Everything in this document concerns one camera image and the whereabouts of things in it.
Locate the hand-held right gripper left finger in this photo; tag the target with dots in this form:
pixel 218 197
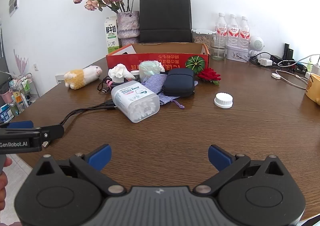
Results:
pixel 102 155

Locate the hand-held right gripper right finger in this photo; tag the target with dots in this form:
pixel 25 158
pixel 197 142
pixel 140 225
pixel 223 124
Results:
pixel 217 157

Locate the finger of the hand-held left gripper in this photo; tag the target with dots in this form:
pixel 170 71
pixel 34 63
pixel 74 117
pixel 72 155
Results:
pixel 52 132
pixel 21 124

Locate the large white ribbed cap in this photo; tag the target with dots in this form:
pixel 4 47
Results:
pixel 223 100

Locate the yellow white plush toy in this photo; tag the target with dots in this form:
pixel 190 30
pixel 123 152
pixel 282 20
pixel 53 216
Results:
pixel 80 77

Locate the clear cotton swab box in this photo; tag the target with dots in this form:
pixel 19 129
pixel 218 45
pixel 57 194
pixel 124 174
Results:
pixel 135 103

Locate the red artificial rose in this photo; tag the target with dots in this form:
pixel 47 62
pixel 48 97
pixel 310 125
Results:
pixel 208 74

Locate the dark blue zip case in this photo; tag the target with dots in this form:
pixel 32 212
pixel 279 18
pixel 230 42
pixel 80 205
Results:
pixel 178 82

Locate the white tissue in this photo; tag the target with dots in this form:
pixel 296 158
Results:
pixel 120 70

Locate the purple cloth pouch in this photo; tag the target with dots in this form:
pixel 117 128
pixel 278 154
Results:
pixel 152 83

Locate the small white cap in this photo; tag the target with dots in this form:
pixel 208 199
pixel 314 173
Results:
pixel 135 72

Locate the pale plastic bag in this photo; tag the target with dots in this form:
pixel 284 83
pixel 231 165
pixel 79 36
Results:
pixel 150 68

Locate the red cardboard box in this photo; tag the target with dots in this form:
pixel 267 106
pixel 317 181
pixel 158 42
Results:
pixel 175 60

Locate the clear seed container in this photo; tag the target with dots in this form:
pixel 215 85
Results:
pixel 200 38

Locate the person's left hand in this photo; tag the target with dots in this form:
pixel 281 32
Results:
pixel 3 186

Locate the white tin box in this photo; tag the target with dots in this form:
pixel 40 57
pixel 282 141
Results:
pixel 236 54

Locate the clear glass jar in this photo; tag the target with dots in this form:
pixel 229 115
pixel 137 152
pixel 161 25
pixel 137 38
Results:
pixel 218 50

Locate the white charger plug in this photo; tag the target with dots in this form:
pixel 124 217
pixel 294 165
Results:
pixel 265 62

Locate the white milk carton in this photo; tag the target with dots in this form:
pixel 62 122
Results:
pixel 111 35

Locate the black power adapter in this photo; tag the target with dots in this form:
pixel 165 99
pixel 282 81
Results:
pixel 277 58

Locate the yellow mug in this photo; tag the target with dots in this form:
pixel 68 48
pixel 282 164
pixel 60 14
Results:
pixel 313 88

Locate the white round speaker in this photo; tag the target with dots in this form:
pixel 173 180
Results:
pixel 257 44

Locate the water bottle with red label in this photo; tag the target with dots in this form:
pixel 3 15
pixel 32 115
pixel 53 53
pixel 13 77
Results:
pixel 221 30
pixel 244 32
pixel 233 32

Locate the black upright device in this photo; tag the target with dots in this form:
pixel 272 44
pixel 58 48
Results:
pixel 288 50

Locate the purple stone vase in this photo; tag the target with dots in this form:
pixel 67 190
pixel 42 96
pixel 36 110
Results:
pixel 127 25

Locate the black paper bag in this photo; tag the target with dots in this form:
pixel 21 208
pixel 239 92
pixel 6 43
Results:
pixel 165 15

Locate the white wall socket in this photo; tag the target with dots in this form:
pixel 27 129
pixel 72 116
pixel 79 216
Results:
pixel 35 66

